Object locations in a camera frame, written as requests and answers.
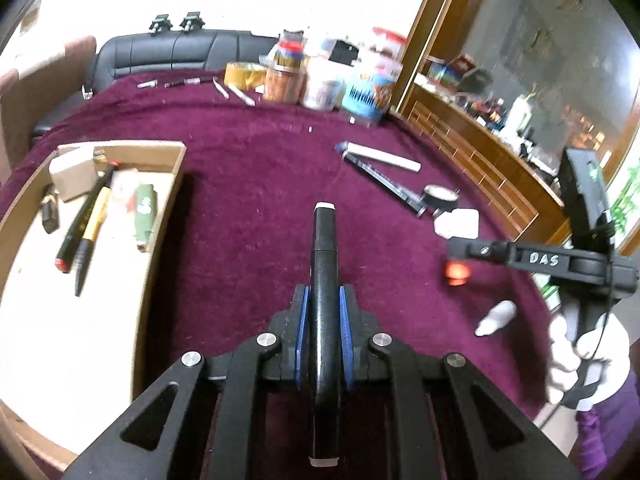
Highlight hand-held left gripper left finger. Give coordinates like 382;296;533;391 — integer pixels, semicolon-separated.
62;285;312;480

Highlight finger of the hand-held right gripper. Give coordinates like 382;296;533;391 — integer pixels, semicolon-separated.
447;237;617;287

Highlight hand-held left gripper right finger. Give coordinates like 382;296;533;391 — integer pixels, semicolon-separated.
341;285;581;480

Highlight black marker white end caps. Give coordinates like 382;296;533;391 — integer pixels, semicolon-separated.
308;202;346;467

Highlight orange bottle cap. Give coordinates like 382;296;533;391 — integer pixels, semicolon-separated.
444;259;472;287

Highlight white square pad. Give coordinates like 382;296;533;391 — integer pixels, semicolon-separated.
434;208;481;241

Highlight white plastic bottle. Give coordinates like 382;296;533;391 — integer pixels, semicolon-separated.
474;300;517;338

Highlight black tape roll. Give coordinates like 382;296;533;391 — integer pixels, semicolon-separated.
424;186;460;212

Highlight black marker grey end cap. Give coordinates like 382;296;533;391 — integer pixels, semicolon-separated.
343;152;432;217

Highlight green lighter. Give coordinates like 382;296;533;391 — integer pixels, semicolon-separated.
132;184;159;254

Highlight pink number candle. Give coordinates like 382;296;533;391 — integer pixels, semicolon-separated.
109;169;140;221

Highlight cardboard box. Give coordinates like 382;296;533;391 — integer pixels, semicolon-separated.
0;141;187;471

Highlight yellow and black pen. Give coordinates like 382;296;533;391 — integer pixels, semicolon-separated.
74;187;112;297

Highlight black marker red cap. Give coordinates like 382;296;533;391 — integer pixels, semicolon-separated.
55;159;118;275

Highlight white packet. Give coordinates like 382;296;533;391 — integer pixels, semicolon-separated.
51;156;99;202

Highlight person's right forearm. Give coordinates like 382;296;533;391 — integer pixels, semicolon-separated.
570;360;640;480

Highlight person's right hand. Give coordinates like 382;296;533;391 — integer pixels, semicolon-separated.
544;309;632;408

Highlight assorted small items pile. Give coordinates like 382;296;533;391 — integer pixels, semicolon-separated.
470;95;566;161

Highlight wooden sideboard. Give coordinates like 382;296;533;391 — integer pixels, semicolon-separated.
397;80;581;248

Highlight white mug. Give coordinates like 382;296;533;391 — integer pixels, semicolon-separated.
502;95;533;143

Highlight white tube blue cap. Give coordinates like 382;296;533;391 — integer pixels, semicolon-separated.
336;141;422;174

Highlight colourful box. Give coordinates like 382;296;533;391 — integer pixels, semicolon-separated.
427;55;478;86

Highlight clear jar blue label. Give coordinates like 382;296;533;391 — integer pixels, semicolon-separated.
341;26;408;128

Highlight white plastic tub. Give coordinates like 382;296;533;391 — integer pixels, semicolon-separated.
300;55;346;111

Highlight brown tin can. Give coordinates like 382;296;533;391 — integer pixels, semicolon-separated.
263;62;307;103

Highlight yellow tape roll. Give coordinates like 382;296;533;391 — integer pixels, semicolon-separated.
223;61;267;90

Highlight thin black pen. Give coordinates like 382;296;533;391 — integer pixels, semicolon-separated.
164;75;217;88

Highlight gold jar red blue lid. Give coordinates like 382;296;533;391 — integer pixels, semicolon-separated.
270;30;307;68

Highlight black leather sofa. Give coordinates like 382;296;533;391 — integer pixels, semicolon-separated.
82;29;281;98

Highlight brown armchair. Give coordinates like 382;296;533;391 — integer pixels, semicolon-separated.
0;35;98;176

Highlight wooden door frame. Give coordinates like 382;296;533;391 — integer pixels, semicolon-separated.
392;0;483;116

